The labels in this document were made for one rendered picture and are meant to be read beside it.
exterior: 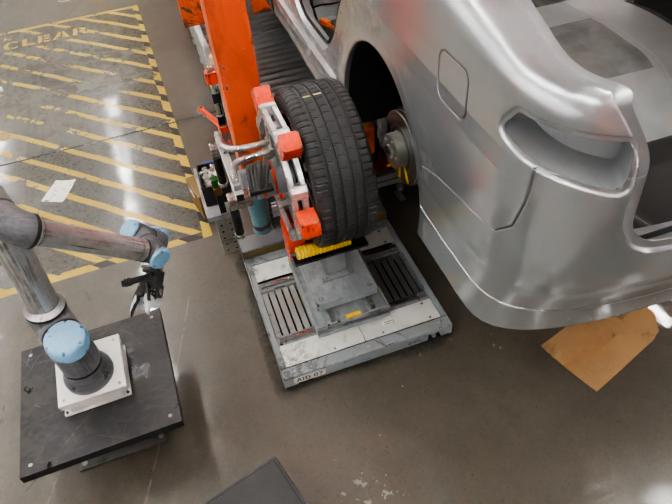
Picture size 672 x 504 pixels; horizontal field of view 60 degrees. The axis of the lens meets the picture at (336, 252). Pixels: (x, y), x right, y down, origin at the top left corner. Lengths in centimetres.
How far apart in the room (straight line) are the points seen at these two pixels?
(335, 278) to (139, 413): 105
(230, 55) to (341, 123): 63
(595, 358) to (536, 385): 32
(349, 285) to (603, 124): 164
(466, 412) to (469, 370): 21
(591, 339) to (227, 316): 176
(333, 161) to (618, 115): 102
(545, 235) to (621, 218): 18
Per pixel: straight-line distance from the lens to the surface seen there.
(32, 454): 256
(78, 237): 208
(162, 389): 248
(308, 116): 213
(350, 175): 210
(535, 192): 149
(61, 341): 233
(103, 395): 250
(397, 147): 239
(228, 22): 247
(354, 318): 270
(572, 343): 293
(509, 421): 265
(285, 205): 258
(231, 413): 270
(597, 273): 168
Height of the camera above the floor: 230
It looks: 46 degrees down
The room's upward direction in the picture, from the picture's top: 5 degrees counter-clockwise
